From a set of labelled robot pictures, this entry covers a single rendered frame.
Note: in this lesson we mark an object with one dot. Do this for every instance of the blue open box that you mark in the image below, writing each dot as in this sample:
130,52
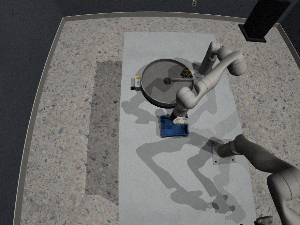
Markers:
168,129

